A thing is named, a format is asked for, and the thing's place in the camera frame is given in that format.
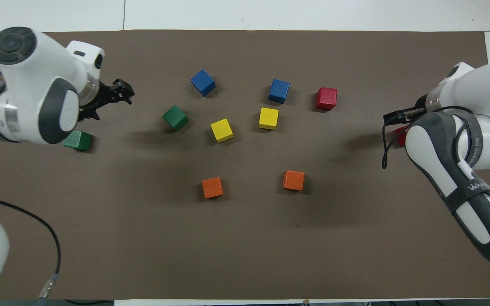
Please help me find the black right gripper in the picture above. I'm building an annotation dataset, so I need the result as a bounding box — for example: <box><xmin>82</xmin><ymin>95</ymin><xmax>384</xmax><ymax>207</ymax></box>
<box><xmin>383</xmin><ymin>94</ymin><xmax>429</xmax><ymax>127</ymax></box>

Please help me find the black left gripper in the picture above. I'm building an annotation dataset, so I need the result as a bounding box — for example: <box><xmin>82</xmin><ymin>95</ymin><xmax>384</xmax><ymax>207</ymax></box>
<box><xmin>77</xmin><ymin>78</ymin><xmax>135</xmax><ymax>122</ymax></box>

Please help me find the red wooden cube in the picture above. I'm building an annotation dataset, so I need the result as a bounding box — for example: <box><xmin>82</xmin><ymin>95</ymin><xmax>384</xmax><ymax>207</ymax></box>
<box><xmin>316</xmin><ymin>87</ymin><xmax>338</xmax><ymax>111</ymax></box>
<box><xmin>391</xmin><ymin>126</ymin><xmax>408</xmax><ymax>147</ymax></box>

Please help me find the green wooden cube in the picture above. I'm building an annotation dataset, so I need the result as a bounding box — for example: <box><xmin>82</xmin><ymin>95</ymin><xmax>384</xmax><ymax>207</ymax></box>
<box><xmin>162</xmin><ymin>105</ymin><xmax>189</xmax><ymax>132</ymax></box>
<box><xmin>62</xmin><ymin>130</ymin><xmax>93</xmax><ymax>152</ymax></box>

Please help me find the blue wooden cube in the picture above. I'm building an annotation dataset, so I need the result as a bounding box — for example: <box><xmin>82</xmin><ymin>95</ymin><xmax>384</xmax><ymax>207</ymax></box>
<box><xmin>268</xmin><ymin>79</ymin><xmax>291</xmax><ymax>105</ymax></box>
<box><xmin>191</xmin><ymin>69</ymin><xmax>216</xmax><ymax>97</ymax></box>

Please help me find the yellow wooden cube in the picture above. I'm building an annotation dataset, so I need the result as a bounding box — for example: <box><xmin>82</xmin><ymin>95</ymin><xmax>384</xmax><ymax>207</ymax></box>
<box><xmin>258</xmin><ymin>107</ymin><xmax>279</xmax><ymax>130</ymax></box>
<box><xmin>210</xmin><ymin>118</ymin><xmax>234</xmax><ymax>143</ymax></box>

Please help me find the orange wooden cube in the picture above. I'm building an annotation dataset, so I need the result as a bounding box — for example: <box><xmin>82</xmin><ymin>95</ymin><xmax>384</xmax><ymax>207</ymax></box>
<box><xmin>282</xmin><ymin>170</ymin><xmax>305</xmax><ymax>191</ymax></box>
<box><xmin>202</xmin><ymin>177</ymin><xmax>224</xmax><ymax>199</ymax></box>

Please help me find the brown paper table mat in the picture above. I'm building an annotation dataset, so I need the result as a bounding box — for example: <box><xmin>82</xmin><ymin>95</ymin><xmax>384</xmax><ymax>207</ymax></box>
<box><xmin>0</xmin><ymin>30</ymin><xmax>490</xmax><ymax>300</ymax></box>

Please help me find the black cable with metal plug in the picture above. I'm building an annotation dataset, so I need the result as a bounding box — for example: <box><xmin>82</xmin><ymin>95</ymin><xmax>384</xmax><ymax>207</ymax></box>
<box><xmin>0</xmin><ymin>193</ymin><xmax>62</xmax><ymax>303</ymax></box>

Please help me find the thin black cable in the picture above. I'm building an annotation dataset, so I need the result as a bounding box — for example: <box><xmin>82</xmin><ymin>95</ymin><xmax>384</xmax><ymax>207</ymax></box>
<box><xmin>64</xmin><ymin>299</ymin><xmax>115</xmax><ymax>306</ymax></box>

